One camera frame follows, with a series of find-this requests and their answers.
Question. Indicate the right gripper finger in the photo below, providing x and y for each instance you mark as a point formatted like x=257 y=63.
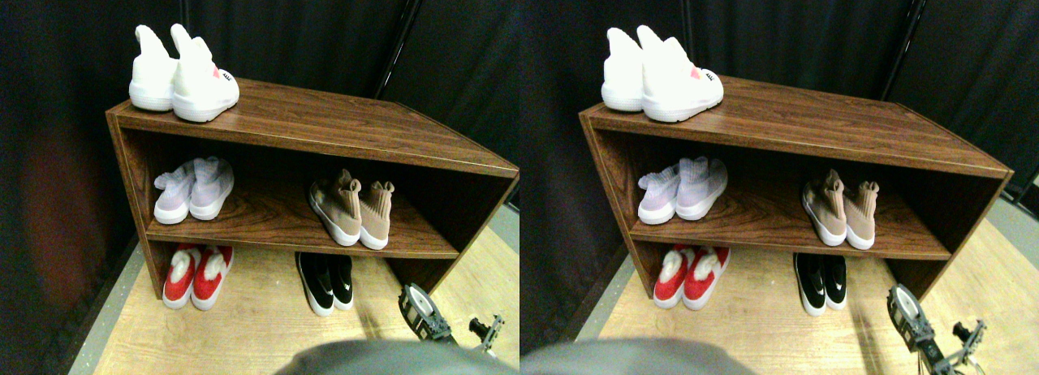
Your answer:
x=422 y=310
x=909 y=314

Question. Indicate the black shoe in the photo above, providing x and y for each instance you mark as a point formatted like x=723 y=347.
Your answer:
x=810 y=286
x=315 y=286
x=834 y=286
x=342 y=286

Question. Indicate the beige shoe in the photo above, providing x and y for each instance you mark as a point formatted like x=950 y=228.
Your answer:
x=337 y=213
x=860 y=221
x=376 y=221
x=824 y=213

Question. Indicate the brown shoe rack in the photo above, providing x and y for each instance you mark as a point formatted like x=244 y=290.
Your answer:
x=812 y=123
x=325 y=123

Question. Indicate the lilac shoe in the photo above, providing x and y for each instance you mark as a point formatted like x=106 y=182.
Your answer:
x=657 y=204
x=173 y=203
x=211 y=195
x=700 y=195

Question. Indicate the curtain stand pole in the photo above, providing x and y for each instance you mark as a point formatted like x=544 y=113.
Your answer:
x=907 y=38
x=185 y=10
x=400 y=38

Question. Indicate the white shoe with red mark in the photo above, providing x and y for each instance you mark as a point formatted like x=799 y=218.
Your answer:
x=678 y=91
x=203 y=91

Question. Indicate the black bracket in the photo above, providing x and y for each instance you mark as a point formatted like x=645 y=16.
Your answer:
x=970 y=338
x=487 y=333

